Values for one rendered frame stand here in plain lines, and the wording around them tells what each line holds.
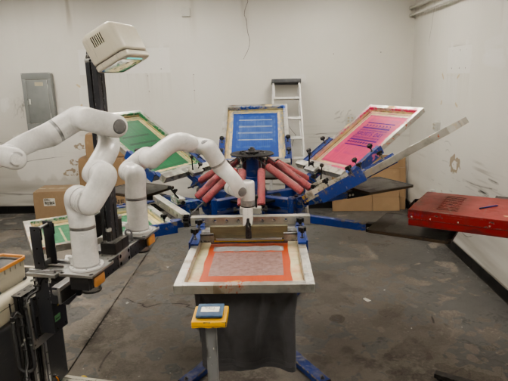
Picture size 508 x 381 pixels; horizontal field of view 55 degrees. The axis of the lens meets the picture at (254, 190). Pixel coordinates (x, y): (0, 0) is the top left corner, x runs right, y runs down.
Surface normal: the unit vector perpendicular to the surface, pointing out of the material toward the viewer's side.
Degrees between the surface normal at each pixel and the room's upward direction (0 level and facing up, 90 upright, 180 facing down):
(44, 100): 90
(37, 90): 90
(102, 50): 90
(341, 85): 90
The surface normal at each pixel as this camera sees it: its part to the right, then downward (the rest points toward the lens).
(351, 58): -0.03, 0.23
